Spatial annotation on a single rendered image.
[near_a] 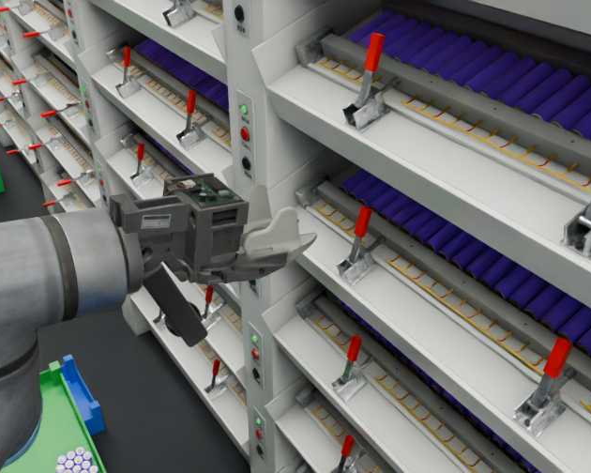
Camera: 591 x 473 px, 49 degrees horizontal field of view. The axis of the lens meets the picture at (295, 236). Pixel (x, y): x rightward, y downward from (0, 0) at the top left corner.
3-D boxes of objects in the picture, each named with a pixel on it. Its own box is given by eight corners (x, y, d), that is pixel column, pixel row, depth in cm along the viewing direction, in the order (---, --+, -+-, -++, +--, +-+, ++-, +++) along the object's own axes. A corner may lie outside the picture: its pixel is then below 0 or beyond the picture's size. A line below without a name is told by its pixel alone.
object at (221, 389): (257, 466, 132) (232, 435, 122) (137, 306, 173) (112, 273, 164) (334, 401, 136) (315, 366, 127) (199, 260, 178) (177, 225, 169)
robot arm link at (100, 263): (80, 339, 54) (45, 281, 61) (136, 325, 57) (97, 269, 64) (77, 246, 50) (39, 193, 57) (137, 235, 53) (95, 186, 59)
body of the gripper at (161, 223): (258, 203, 60) (131, 225, 53) (249, 282, 64) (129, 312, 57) (217, 170, 65) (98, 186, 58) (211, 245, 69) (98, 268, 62)
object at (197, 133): (245, 217, 99) (209, 147, 89) (100, 93, 140) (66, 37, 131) (346, 142, 104) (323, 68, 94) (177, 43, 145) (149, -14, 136)
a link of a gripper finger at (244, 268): (294, 260, 64) (208, 273, 59) (292, 273, 64) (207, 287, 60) (273, 236, 67) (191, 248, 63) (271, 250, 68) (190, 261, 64)
